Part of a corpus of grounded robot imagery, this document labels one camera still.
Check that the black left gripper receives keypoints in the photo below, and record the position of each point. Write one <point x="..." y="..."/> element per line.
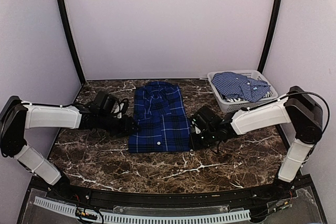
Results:
<point x="126" y="129"/>

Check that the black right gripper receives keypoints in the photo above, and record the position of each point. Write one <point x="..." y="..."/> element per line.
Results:
<point x="195" y="144"/>

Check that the blue plaid long sleeve shirt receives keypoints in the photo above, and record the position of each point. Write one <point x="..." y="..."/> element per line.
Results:
<point x="163" y="123"/>

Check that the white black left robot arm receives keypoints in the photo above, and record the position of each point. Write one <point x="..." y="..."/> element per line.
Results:
<point x="21" y="119"/>

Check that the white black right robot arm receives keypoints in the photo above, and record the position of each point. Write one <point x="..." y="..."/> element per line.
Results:
<point x="307" y="114"/>

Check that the black white garment in basket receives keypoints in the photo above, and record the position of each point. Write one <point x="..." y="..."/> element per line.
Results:
<point x="226" y="99"/>

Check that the white plastic laundry basket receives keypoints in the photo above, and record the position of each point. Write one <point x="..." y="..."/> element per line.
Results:
<point x="231" y="106"/>

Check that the blue small-check shirt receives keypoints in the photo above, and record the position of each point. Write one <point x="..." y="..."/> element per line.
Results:
<point x="234" y="85"/>

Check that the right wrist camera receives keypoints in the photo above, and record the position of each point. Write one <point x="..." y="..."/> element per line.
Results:
<point x="205" y="120"/>

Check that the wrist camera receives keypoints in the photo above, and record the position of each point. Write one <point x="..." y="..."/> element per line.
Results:
<point x="205" y="120"/>
<point x="106" y="104"/>

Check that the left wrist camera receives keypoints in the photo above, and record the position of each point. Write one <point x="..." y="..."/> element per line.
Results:
<point x="106" y="104"/>

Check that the white slotted cable duct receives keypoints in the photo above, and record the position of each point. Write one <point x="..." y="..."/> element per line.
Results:
<point x="119" y="214"/>

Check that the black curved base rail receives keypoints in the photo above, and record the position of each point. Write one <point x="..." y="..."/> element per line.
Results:
<point x="254" y="197"/>

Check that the black frame post left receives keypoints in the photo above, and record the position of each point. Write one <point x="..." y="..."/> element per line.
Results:
<point x="70" y="41"/>

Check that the black frame post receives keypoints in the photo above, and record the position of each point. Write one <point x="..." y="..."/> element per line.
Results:
<point x="269" y="36"/>
<point x="70" y="41"/>

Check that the black frame post right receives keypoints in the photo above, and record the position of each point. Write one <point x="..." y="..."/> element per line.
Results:
<point x="269" y="36"/>

